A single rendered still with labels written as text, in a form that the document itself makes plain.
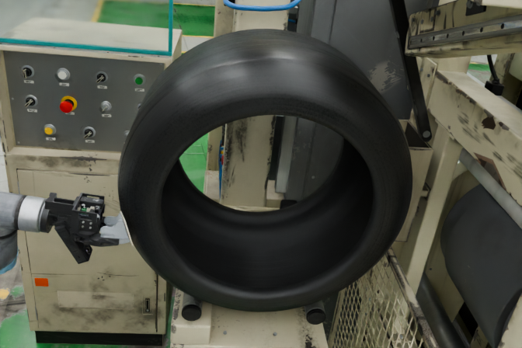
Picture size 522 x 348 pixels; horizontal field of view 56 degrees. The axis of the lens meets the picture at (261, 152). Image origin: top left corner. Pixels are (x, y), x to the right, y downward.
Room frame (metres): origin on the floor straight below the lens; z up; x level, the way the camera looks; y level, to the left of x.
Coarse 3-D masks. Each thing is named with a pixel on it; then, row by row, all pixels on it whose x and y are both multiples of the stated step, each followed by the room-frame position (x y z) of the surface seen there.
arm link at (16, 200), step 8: (0, 192) 0.86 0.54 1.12; (0, 200) 0.84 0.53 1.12; (8, 200) 0.84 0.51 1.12; (16, 200) 0.85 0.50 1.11; (0, 208) 0.83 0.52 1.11; (8, 208) 0.83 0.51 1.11; (16, 208) 0.83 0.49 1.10; (0, 216) 0.82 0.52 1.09; (8, 216) 0.82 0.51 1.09; (16, 216) 0.82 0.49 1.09; (0, 224) 0.82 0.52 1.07; (8, 224) 0.82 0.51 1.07; (16, 224) 0.82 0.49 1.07; (0, 232) 0.82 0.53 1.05; (8, 232) 0.83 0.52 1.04
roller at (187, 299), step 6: (186, 294) 0.84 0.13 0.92; (186, 300) 0.82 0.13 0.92; (192, 300) 0.82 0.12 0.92; (198, 300) 0.82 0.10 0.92; (186, 306) 0.80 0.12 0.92; (192, 306) 0.80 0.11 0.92; (198, 306) 0.81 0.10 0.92; (186, 312) 0.80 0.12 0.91; (192, 312) 0.80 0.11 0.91; (198, 312) 0.80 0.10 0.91; (186, 318) 0.80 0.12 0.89; (192, 318) 0.80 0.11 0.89; (198, 318) 0.80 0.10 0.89
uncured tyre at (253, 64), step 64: (192, 64) 0.87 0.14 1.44; (256, 64) 0.82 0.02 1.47; (320, 64) 0.84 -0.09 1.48; (192, 128) 0.77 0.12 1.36; (384, 128) 0.83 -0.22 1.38; (128, 192) 0.78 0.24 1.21; (192, 192) 1.06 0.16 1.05; (320, 192) 1.10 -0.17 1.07; (384, 192) 0.81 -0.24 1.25; (192, 256) 0.93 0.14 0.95; (256, 256) 1.01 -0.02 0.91; (320, 256) 0.97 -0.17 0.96
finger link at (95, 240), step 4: (92, 236) 0.84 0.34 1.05; (96, 236) 0.85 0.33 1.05; (84, 240) 0.83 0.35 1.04; (88, 240) 0.83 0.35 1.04; (92, 240) 0.83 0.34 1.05; (96, 240) 0.83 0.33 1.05; (100, 240) 0.84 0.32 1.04; (104, 240) 0.84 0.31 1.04; (108, 240) 0.85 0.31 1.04; (112, 240) 0.85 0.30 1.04; (116, 240) 0.85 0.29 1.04; (84, 244) 0.83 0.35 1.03; (88, 244) 0.83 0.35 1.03; (92, 244) 0.83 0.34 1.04; (96, 244) 0.83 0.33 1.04; (100, 244) 0.84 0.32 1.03; (104, 244) 0.84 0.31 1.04; (108, 244) 0.84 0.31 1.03; (112, 244) 0.84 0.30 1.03; (116, 244) 0.85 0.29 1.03
